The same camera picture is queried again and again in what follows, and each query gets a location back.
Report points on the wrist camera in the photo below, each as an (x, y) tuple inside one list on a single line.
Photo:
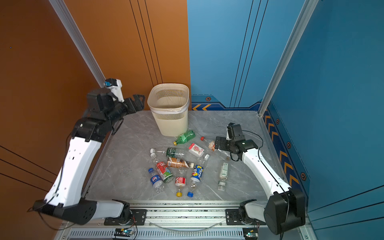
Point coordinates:
[(115, 85), (234, 131)]

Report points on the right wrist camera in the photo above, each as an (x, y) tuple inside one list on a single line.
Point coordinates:
[(234, 131)]

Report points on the clear bottle green white label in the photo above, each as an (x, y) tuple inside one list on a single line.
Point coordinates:
[(223, 176)]

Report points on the pepsi bottle blue cap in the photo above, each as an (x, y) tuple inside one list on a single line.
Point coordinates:
[(156, 180), (195, 180)]

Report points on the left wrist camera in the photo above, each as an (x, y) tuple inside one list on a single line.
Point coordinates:
[(115, 85)]

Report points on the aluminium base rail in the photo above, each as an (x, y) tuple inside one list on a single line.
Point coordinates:
[(183, 220)]

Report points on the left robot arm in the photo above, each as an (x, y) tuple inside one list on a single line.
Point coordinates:
[(64, 200)]

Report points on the red label bottle yellow cap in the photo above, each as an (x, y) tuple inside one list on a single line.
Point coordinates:
[(180, 182)]

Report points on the right aluminium frame post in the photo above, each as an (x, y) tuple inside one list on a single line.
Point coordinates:
[(295, 36)]

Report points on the clear bottle red cap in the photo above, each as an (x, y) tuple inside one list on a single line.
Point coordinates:
[(210, 143)]

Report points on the left aluminium frame post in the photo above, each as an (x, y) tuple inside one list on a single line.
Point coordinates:
[(75, 34)]

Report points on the white red juice carton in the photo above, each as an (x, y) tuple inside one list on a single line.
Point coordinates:
[(196, 150)]

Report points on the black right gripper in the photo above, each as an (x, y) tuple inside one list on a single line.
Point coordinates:
[(223, 140)]

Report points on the aluminium frame post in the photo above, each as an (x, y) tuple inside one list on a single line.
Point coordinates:
[(75, 34), (295, 36)]

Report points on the small green bottle yellow cap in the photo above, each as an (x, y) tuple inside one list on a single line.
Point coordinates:
[(185, 137)]

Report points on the brown label bottle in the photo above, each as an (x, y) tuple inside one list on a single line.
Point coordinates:
[(179, 163)]

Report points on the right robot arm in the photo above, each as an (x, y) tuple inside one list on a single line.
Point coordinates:
[(284, 209)]

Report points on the clear bottle white cap centre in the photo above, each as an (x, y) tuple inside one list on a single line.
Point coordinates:
[(203, 159)]

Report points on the red green label bottle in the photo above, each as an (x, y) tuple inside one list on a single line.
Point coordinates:
[(164, 172)]

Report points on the clear bottle dark green label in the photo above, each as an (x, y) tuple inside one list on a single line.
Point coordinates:
[(169, 152)]

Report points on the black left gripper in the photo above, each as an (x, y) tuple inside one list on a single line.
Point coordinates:
[(138, 106)]

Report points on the clear crushed bottle white cap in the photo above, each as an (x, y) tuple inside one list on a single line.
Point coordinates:
[(155, 159)]

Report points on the cream slatted waste bin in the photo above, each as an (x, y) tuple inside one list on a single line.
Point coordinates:
[(169, 104)]

